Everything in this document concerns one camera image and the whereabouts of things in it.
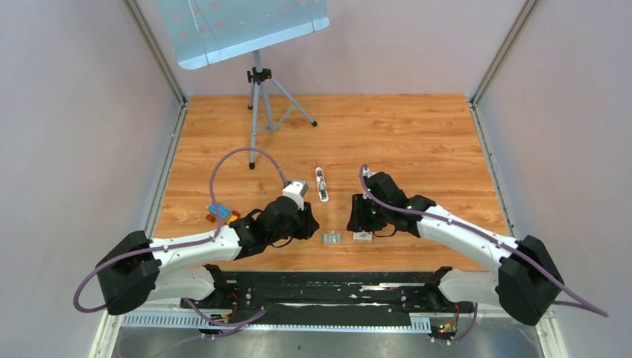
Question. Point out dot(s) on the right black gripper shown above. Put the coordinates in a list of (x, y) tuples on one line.
[(358, 221)]

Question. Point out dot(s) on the grey tripod stand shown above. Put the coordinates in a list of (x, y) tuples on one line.
[(260, 106)]

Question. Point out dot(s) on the white staple box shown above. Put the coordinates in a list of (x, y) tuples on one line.
[(363, 236)]

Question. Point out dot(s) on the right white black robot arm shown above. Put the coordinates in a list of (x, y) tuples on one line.
[(519, 274)]

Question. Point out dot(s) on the grey staple strips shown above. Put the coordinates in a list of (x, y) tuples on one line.
[(331, 238)]

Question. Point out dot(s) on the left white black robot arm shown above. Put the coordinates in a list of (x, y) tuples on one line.
[(139, 269)]

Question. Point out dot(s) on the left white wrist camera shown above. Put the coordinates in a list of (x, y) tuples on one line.
[(296, 190)]

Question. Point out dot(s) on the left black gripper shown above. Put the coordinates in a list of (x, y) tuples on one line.
[(308, 224)]

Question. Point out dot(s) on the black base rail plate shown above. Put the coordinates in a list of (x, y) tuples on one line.
[(334, 299)]

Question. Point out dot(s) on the silver perforated music stand tray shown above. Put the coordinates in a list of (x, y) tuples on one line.
[(204, 32)]

